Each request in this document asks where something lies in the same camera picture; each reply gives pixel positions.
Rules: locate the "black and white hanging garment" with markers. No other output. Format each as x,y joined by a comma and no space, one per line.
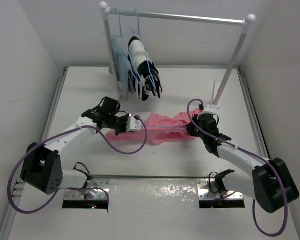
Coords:
143,94

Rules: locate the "white clothes rack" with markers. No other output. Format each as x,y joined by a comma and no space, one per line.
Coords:
219,88

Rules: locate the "metal base plate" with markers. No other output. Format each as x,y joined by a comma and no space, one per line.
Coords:
205,194
97,188

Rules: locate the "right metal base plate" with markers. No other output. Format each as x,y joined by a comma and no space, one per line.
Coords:
205,194

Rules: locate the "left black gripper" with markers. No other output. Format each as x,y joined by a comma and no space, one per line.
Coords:
123,130

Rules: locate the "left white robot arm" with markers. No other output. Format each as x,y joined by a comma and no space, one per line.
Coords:
43,166

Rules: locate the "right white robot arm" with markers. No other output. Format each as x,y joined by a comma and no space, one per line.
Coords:
271,179

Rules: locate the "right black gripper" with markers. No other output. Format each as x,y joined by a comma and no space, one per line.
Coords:
191,131

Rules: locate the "pink t shirt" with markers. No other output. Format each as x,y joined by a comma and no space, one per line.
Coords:
157,137

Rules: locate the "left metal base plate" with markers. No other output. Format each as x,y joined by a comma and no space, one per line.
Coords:
97,188

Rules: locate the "light blue hanging garment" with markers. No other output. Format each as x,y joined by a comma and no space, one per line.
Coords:
123,70

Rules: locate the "blue wire hanger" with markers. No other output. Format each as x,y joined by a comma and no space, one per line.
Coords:
158,128

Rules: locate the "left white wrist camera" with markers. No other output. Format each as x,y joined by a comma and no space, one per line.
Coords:
134,124

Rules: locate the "blue hanger with striped garment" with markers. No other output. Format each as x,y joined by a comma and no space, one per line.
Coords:
140,30

